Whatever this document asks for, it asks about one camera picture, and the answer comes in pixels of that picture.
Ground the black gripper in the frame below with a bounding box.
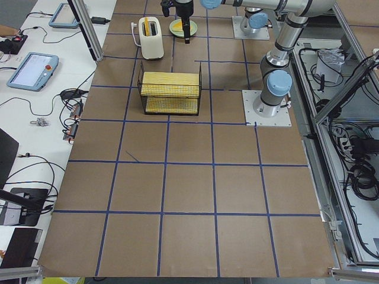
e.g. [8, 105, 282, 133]
[174, 0, 194, 44]

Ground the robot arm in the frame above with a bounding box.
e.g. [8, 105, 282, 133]
[240, 7, 272, 36]
[201, 0, 335, 118]

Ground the toast slice in toaster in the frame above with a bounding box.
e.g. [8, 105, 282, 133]
[144, 17, 150, 37]

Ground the white two-slot toaster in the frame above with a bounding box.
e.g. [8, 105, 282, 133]
[138, 17, 164, 60]

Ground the light green round plate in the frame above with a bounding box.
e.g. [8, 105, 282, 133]
[169, 18, 198, 38]

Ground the triangular bread on plate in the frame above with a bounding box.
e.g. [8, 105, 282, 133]
[172, 20, 183, 32]

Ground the black power adapter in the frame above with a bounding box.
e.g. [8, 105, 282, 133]
[91, 17, 110, 25]

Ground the far blue teach pendant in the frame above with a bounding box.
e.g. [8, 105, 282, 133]
[49, 3, 79, 29]

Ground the blue teach pendant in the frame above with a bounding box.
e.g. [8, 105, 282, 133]
[49, 3, 79, 29]
[7, 52, 59, 92]

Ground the near blue teach pendant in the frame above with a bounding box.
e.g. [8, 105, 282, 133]
[7, 52, 59, 92]

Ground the black monitor stand base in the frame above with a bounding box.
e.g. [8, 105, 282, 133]
[1, 188, 49, 227]

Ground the white toaster power cable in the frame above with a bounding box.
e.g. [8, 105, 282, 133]
[130, 22, 141, 48]

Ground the black wire basket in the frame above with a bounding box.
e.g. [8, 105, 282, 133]
[137, 61, 203, 116]

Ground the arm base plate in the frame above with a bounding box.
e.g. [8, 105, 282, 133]
[242, 90, 292, 127]
[232, 16, 269, 40]

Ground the aluminium frame post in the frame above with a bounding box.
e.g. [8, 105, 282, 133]
[68, 0, 104, 62]

